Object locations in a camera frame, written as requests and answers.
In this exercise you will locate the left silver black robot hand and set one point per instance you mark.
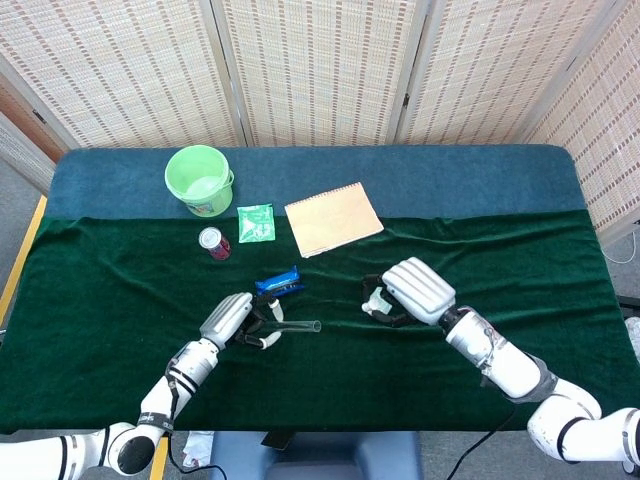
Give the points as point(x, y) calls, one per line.
point(225, 315)

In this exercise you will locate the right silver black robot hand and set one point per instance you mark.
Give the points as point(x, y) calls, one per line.
point(420, 290)

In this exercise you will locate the clear glass test tube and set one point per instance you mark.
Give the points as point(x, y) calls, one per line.
point(300, 326)

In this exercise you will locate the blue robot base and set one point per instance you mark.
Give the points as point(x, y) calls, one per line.
point(315, 457)

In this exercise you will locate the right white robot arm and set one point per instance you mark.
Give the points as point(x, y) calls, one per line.
point(500, 365)

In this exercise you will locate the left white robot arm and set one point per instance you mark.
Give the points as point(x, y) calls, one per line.
point(195, 365)

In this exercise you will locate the blue cookie packet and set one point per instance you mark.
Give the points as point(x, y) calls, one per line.
point(279, 284)

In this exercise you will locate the red drink can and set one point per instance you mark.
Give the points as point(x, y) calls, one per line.
point(215, 242)

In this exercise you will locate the green white sachet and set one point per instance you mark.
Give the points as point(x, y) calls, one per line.
point(256, 224)

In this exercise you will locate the cream spiral notebook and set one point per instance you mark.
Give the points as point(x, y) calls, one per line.
point(332, 220)

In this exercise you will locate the blue table cover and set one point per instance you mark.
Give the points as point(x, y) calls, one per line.
point(400, 175)

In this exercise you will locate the dark green velvet cloth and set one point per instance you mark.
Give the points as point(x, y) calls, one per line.
point(325, 380)

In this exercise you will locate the flat black object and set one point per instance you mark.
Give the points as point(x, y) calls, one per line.
point(276, 440)

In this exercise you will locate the crumpled white paper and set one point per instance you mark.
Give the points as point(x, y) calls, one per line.
point(197, 447)

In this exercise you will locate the light green plastic bucket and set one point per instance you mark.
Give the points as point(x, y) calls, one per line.
point(200, 172)

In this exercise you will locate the woven bamboo screen panel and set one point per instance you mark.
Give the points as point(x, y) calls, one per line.
point(125, 65)
point(500, 65)
point(320, 65)
point(605, 125)

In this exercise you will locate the grey woven panel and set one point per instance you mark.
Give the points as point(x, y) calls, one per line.
point(22, 155)

